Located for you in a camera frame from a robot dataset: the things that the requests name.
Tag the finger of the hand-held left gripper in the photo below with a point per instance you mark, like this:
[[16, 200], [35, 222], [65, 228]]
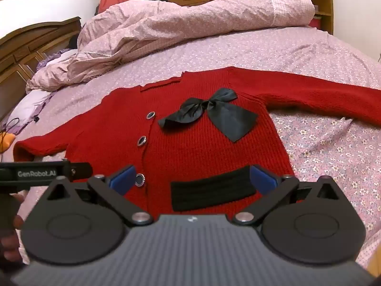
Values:
[[82, 170]]

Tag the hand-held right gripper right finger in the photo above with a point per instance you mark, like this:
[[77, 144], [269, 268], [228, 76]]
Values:
[[262, 180]]

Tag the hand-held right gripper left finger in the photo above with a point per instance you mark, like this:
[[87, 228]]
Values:
[[122, 181]]

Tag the red knit cardigan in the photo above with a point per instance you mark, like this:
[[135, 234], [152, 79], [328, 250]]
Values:
[[208, 155]]

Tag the person's left hand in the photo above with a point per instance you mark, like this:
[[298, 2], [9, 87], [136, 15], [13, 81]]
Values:
[[18, 223]]

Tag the orange object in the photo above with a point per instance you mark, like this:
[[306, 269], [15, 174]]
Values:
[[6, 143]]

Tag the lavender pillow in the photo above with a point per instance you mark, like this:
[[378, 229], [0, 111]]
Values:
[[29, 107]]

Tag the pink floral bed sheet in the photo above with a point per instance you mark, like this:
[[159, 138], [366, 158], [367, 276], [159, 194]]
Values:
[[327, 155]]

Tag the pink floral duvet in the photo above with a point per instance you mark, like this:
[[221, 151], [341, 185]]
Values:
[[178, 26]]

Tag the red container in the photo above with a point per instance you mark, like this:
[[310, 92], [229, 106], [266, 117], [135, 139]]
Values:
[[315, 23]]

